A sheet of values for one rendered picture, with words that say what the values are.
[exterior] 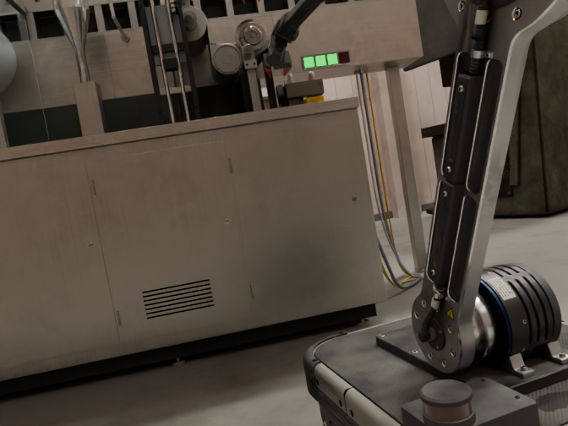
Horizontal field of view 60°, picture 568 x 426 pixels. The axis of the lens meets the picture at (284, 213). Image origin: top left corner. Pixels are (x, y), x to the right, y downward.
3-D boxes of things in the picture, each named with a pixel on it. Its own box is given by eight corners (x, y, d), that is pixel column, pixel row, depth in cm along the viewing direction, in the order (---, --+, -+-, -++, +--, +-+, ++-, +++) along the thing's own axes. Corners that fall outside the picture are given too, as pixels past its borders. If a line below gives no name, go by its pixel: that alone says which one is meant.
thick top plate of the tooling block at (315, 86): (287, 98, 207) (285, 83, 207) (275, 112, 247) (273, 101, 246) (324, 92, 209) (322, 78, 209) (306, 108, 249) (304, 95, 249)
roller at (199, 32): (175, 42, 204) (169, 8, 203) (179, 58, 229) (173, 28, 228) (209, 38, 206) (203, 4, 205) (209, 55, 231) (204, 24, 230)
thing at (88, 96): (77, 149, 203) (49, 8, 199) (85, 151, 217) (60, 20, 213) (111, 144, 205) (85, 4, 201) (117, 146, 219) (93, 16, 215)
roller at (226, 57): (215, 73, 206) (210, 45, 205) (215, 86, 231) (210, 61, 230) (243, 70, 208) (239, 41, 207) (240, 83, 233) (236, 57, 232)
